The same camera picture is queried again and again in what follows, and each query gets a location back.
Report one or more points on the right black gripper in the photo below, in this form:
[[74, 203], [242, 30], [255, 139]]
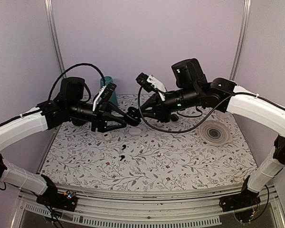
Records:
[[161, 115]]

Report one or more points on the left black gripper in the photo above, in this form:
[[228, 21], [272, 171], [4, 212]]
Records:
[[100, 118]]

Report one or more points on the black earbud charging case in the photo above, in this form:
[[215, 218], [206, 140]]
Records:
[[134, 114]]

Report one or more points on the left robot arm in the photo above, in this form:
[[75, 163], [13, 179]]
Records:
[[68, 106]]

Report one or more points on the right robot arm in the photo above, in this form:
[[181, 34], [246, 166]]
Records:
[[222, 95]]

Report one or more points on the white case with black window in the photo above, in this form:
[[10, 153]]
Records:
[[107, 136]]

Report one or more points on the small black earbud case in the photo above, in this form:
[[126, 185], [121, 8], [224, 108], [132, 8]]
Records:
[[174, 117]]

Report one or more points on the flat white earbud case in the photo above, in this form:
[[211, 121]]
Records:
[[135, 131]]

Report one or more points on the swirl pattern plate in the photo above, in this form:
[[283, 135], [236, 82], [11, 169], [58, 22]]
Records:
[[214, 133]]

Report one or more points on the floral table mat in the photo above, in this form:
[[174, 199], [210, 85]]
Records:
[[169, 156]]

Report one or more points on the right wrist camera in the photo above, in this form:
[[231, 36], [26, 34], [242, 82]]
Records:
[[150, 83]]

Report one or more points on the aluminium front rail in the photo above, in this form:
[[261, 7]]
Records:
[[159, 209]]

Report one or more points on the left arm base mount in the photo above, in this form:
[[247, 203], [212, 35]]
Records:
[[53, 199]]

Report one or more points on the right metal frame post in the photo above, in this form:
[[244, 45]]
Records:
[[241, 38]]

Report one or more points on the metal frame post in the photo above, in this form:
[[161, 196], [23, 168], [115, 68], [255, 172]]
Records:
[[53, 33], [241, 38]]

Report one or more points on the left metal frame post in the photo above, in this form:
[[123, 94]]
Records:
[[53, 33]]

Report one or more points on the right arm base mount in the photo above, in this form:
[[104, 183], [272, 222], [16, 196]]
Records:
[[240, 200]]

